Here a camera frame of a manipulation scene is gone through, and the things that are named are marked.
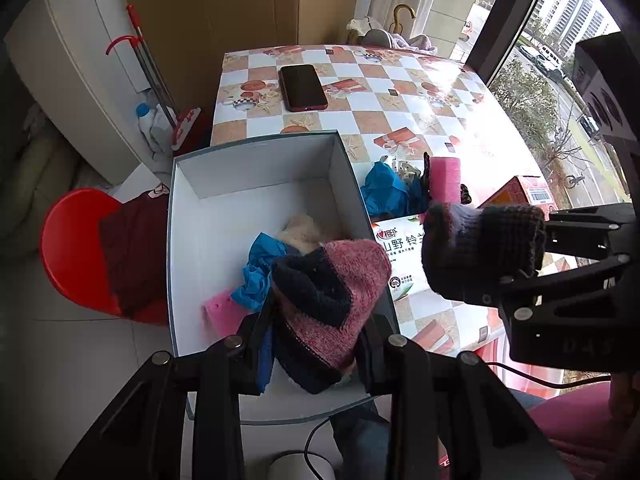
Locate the dark red cloth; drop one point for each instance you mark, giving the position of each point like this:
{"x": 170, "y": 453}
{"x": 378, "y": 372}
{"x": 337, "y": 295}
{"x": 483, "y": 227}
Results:
{"x": 132, "y": 255}

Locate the orange white tissue pack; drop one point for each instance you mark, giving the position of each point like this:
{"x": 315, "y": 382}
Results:
{"x": 400, "y": 260}

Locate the brown cardboard sheet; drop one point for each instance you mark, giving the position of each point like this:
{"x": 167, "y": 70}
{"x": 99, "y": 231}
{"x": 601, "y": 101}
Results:
{"x": 225, "y": 15}

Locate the black window frame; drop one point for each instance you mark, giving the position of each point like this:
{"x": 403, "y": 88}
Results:
{"x": 505, "y": 15}

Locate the beige fluffy cloth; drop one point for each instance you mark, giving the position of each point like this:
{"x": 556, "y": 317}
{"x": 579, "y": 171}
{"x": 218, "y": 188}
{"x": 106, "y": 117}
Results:
{"x": 305, "y": 232}

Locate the pile of pale clothes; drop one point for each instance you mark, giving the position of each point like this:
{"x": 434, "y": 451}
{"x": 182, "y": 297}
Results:
{"x": 377, "y": 37}

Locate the person's right forearm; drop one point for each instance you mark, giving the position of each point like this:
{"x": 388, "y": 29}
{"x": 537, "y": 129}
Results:
{"x": 575, "y": 430}

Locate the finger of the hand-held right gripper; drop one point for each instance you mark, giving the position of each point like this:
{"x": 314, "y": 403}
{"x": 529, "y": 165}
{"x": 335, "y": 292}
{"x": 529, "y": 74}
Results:
{"x": 565, "y": 282}
{"x": 580, "y": 225}

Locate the grey white cardboard box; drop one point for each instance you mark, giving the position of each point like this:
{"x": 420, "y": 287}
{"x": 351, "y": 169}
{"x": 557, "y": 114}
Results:
{"x": 240, "y": 220}

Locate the pink navy knit sock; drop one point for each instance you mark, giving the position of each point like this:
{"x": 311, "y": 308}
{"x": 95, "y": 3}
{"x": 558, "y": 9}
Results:
{"x": 350, "y": 280}

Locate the checkered patterned tablecloth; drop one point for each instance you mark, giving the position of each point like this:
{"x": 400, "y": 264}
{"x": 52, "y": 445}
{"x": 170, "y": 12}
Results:
{"x": 370, "y": 122}

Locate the white round device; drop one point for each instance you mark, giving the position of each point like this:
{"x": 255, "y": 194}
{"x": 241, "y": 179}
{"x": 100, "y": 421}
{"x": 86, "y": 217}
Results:
{"x": 290, "y": 467}

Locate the plastic bottle blue cap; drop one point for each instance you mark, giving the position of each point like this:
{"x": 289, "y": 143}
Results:
{"x": 147, "y": 125}

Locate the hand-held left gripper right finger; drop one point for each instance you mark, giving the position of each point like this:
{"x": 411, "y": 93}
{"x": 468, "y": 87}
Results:
{"x": 377, "y": 360}

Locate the white cabinet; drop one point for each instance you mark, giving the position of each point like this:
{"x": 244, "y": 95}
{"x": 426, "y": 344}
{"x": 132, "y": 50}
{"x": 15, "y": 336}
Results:
{"x": 65, "y": 70}

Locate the person's own legs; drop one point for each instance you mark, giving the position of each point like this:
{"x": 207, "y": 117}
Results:
{"x": 360, "y": 445}

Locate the beige cushion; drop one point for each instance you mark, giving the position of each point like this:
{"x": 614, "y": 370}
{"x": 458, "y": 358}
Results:
{"x": 35, "y": 185}

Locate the black smartphone red case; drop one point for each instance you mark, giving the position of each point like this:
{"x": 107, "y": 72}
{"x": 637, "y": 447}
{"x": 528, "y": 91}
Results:
{"x": 302, "y": 87}

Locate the pink sponge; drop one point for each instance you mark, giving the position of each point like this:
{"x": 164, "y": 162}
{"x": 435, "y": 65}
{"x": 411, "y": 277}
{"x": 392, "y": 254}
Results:
{"x": 225, "y": 312}
{"x": 445, "y": 180}

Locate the dark purple knit sock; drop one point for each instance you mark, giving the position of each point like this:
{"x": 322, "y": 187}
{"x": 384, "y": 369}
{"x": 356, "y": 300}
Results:
{"x": 480, "y": 250}

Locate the person's right hand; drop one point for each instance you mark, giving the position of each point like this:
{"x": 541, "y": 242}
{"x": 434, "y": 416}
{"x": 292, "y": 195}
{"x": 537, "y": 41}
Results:
{"x": 622, "y": 397}

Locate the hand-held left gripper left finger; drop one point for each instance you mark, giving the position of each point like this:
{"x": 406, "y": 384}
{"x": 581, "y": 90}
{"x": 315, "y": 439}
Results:
{"x": 250, "y": 360}

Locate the red patterned box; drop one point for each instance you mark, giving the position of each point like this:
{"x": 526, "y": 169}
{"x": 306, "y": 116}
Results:
{"x": 520, "y": 190}

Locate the red plastic stool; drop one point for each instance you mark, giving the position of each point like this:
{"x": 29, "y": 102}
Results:
{"x": 75, "y": 240}

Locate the blue cloth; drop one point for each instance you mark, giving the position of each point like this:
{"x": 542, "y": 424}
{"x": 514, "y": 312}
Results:
{"x": 382, "y": 190}
{"x": 260, "y": 270}

